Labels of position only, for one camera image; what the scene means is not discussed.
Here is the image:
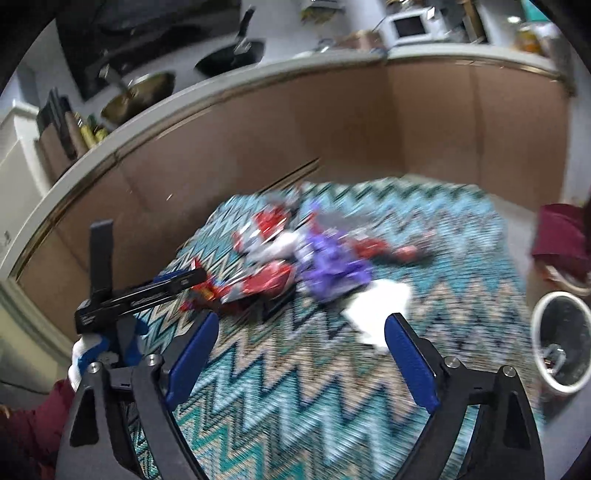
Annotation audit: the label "red white snack bag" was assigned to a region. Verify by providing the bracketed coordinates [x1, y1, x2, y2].
[231, 206, 300, 264]

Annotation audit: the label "white tissue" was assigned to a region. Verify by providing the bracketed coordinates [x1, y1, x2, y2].
[342, 279, 413, 353]

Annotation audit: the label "purple wrapper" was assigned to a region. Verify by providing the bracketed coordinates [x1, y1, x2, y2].
[294, 202, 373, 304]

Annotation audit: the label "red snack wrapper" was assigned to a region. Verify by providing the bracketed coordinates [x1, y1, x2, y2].
[180, 260, 296, 312]

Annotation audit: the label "brown kitchen base cabinets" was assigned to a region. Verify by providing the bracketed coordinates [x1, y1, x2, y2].
[1, 53, 570, 339]

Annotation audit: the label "white round trash bin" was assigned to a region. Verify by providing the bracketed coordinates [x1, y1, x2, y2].
[531, 291, 590, 397]

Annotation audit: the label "beige woven trash basket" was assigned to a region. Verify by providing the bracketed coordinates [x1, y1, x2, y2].
[540, 264, 591, 298]

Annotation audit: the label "blue white gloved left hand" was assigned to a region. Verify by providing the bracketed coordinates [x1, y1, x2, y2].
[67, 318, 148, 392]

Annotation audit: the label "wooden knife block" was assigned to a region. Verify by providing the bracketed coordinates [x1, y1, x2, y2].
[36, 88, 88, 184]

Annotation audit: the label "golden green wok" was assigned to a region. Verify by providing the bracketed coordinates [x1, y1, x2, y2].
[98, 65, 176, 126]

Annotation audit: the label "teal zigzag knitted cloth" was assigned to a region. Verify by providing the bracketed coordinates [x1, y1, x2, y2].
[124, 177, 546, 480]

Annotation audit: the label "black range hood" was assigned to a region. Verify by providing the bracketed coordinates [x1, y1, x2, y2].
[56, 0, 242, 100]

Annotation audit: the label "maroon dustpan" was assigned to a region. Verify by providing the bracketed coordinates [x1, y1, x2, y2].
[531, 201, 590, 280]

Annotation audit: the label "black wok pan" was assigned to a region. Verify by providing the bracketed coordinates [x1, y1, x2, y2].
[194, 6, 266, 78]

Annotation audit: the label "brown rice cooker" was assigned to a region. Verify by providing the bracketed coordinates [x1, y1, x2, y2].
[335, 30, 386, 51]

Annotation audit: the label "white microwave oven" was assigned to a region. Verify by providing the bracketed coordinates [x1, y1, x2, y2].
[386, 7, 449, 46]

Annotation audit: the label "yellow jar on counter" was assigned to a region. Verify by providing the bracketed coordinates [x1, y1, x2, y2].
[515, 23, 543, 56]

